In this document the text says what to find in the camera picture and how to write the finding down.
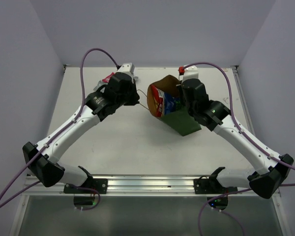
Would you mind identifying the blue Burts chips bag back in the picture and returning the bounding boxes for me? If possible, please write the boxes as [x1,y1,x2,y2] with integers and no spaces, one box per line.
[163,92,175,115]

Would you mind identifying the blue burts chips bag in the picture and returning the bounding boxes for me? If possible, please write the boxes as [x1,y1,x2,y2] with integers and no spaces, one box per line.
[163,92,175,115]
[173,97,183,112]

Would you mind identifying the blue Burts chips bag front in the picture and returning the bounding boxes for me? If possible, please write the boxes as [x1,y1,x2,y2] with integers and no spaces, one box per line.
[173,97,183,112]

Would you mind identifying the silver grey snack packet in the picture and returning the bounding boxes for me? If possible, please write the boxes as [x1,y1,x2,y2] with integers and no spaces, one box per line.
[93,80,108,91]

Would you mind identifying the green paper bag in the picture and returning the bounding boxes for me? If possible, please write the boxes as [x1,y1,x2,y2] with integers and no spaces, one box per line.
[144,75,202,136]

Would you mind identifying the large red white chips bag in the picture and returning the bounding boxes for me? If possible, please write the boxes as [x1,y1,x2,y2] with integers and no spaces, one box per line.
[151,85,165,118]

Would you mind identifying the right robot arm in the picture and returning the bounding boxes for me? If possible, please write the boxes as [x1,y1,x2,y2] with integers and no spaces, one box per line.
[177,78,294,199]

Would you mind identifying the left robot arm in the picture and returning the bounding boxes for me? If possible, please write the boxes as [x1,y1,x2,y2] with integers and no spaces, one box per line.
[22,71,140,193]

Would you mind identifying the pink snack packet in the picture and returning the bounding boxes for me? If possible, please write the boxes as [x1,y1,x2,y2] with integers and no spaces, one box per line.
[102,72,115,83]

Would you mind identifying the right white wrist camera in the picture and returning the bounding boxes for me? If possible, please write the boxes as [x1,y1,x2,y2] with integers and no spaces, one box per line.
[178,66,199,81]

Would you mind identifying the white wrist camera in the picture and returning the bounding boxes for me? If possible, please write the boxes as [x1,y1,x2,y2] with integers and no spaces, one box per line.
[178,66,199,81]
[117,62,135,79]

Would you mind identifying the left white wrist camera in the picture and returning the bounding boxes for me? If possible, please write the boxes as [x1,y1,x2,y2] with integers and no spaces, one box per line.
[117,62,135,79]

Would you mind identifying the aluminium mounting rail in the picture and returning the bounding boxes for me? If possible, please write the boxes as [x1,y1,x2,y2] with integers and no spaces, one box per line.
[22,174,280,197]

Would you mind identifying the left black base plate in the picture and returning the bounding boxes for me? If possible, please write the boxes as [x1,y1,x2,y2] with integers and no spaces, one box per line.
[63,178,108,194]

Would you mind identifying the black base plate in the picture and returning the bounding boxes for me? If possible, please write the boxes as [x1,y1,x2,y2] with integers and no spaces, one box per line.
[63,178,108,194]
[193,176,238,194]

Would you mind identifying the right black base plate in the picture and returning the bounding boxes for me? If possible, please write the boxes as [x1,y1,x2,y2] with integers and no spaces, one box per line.
[193,176,238,194]

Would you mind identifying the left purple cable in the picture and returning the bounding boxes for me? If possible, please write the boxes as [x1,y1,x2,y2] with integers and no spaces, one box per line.
[0,48,121,211]

